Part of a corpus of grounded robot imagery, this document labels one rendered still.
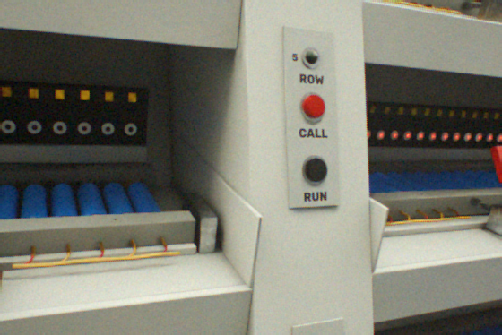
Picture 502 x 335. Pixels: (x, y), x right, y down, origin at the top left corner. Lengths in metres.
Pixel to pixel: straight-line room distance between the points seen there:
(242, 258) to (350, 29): 0.18
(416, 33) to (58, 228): 0.30
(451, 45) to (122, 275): 0.32
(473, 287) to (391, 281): 0.09
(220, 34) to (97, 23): 0.08
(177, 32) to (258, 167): 0.10
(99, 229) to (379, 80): 0.43
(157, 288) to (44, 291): 0.06
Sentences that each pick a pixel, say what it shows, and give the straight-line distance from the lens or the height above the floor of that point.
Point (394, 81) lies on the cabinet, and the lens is 0.65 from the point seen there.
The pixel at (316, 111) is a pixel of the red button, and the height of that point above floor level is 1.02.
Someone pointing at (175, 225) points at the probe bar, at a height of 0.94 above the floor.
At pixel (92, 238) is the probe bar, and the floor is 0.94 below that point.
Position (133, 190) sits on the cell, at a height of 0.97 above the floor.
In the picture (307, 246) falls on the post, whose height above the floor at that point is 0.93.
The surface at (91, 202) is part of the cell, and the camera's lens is 0.37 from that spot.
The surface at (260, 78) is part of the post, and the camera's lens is 0.31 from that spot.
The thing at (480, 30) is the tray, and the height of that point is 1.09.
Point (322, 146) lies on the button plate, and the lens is 0.32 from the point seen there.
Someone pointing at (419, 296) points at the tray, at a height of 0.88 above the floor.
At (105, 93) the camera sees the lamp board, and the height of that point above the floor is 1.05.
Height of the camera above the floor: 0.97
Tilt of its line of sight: 2 degrees up
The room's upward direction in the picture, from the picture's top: 2 degrees counter-clockwise
